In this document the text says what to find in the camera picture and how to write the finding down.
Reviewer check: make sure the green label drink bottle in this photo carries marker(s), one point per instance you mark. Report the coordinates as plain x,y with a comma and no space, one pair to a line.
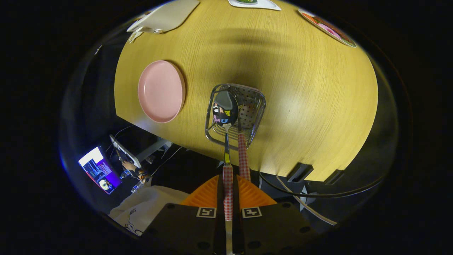
246,1

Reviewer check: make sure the pink plate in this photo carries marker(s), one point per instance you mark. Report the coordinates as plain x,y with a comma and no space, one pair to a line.
161,92

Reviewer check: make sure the lit computer monitor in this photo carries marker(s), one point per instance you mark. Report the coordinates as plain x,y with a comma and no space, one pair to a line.
99,170

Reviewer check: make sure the black table clamp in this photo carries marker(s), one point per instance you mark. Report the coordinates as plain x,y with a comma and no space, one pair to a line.
300,172

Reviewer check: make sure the white coaster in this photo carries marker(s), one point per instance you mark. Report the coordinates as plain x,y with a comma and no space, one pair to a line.
269,5

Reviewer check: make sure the white toaster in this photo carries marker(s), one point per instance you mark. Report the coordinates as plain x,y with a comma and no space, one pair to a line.
166,16

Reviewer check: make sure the person's white shirt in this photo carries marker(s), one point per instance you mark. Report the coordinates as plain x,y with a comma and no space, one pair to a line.
148,209

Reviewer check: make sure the white table frame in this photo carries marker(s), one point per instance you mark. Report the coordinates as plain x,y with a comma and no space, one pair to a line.
154,150

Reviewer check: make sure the grey laptop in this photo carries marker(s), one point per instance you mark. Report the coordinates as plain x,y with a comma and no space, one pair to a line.
125,152

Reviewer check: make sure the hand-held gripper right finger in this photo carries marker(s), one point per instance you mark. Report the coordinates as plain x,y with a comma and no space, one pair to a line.
236,212

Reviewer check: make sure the white plate with food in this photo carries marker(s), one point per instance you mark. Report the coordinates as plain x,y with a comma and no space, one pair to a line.
329,28

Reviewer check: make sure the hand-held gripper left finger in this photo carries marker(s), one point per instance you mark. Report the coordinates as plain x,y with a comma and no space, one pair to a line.
220,212

